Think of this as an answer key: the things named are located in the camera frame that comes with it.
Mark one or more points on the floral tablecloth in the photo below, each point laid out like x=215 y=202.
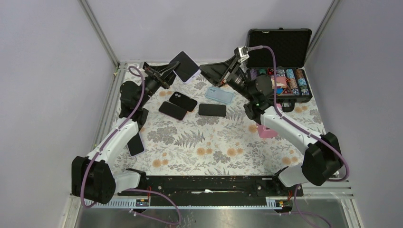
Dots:
x=205 y=145

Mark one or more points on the phone in purple case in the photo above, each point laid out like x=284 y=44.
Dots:
x=135 y=145

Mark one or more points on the playing cards deck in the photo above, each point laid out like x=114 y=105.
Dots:
x=281 y=82

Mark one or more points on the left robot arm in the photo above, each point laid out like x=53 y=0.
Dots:
x=92 y=179

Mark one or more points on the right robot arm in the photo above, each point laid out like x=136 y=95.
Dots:
x=322 y=155

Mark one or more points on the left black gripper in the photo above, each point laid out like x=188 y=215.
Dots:
x=163 y=75

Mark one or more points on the black poker chip case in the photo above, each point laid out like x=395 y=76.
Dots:
x=287 y=58

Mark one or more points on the pink box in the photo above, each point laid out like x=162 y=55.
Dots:
x=265 y=132

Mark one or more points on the black phone case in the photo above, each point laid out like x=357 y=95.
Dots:
x=183 y=101

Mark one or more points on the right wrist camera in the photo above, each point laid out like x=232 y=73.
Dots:
x=242 y=54

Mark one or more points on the light blue phone case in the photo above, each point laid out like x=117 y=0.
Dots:
x=219 y=95

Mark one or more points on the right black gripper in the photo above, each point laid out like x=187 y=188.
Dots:
x=221 y=73

